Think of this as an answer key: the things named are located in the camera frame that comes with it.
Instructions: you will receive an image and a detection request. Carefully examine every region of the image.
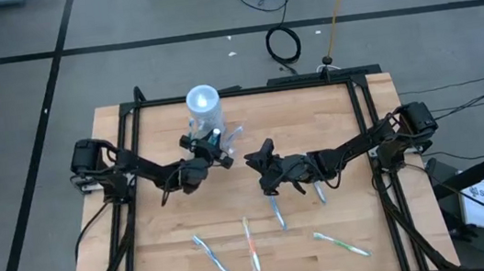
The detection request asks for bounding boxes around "yellow hanging cable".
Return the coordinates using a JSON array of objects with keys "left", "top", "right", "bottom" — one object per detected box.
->
[{"left": 319, "top": 0, "right": 366, "bottom": 67}]

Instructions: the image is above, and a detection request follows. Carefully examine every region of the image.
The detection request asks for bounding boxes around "clear acrylic organizer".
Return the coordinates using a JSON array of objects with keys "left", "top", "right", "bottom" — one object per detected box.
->
[{"left": 184, "top": 109, "right": 248, "bottom": 162}]

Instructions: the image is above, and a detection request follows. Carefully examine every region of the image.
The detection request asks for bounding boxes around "black aluminium table frame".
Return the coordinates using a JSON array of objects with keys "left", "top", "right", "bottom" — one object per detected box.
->
[{"left": 46, "top": 49, "right": 462, "bottom": 271}]

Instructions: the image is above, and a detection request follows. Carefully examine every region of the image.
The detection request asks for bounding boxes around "thin black floor cable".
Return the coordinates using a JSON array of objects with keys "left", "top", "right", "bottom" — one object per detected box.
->
[{"left": 396, "top": 73, "right": 484, "bottom": 96}]

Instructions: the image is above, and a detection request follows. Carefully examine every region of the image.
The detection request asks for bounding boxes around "orange toothbrush in clear wrapper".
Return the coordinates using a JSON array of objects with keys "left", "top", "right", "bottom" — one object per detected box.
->
[{"left": 240, "top": 214, "right": 264, "bottom": 271}]

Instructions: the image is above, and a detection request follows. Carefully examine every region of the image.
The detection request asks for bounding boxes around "white wipes canister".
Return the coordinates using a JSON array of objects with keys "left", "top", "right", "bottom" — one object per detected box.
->
[{"left": 184, "top": 82, "right": 228, "bottom": 141}]

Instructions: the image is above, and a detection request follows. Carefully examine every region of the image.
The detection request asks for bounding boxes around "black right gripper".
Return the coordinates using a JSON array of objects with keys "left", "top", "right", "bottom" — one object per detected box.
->
[{"left": 242, "top": 131, "right": 329, "bottom": 200}]

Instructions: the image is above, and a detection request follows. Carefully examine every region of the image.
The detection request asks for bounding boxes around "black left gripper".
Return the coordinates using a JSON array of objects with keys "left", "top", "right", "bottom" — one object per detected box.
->
[{"left": 174, "top": 128, "right": 239, "bottom": 197}]

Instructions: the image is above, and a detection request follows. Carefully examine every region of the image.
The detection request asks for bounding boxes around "coiled black floor cable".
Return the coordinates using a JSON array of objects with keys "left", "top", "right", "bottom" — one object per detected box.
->
[{"left": 262, "top": 23, "right": 304, "bottom": 69}]

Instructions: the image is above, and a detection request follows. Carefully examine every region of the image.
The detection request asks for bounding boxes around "black power strip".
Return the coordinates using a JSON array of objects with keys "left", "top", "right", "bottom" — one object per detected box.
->
[{"left": 265, "top": 62, "right": 382, "bottom": 89}]

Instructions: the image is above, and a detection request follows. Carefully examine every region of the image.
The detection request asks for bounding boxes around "black frame handle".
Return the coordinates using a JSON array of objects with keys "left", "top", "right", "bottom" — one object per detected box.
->
[{"left": 130, "top": 85, "right": 147, "bottom": 105}]

